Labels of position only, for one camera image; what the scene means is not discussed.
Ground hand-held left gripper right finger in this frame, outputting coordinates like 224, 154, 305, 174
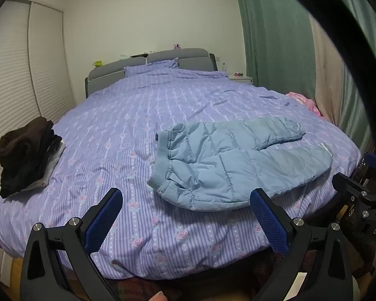
250, 188, 354, 301

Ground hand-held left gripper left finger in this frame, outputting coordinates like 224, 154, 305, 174
20, 188, 123, 301

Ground light blue padded pants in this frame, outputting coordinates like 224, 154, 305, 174
147, 116, 334, 211

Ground white folded garment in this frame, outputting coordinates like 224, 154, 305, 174
19, 138, 66, 192

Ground pink cloth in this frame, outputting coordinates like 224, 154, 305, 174
285, 92, 323, 119

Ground beige curtain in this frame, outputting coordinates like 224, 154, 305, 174
309, 16, 346, 123

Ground bed with purple floral duvet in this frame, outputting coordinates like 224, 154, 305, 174
0, 64, 364, 281

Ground brown folded garment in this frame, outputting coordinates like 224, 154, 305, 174
0, 117, 54, 199

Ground white nightstand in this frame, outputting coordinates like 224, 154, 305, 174
229, 74, 254, 86

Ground grey upholstered headboard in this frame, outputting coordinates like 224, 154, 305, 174
85, 48, 218, 99

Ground purple floral pillow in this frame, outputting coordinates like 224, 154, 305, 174
124, 58, 179, 76

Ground white louvered wardrobe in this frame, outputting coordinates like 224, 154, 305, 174
0, 0, 77, 278

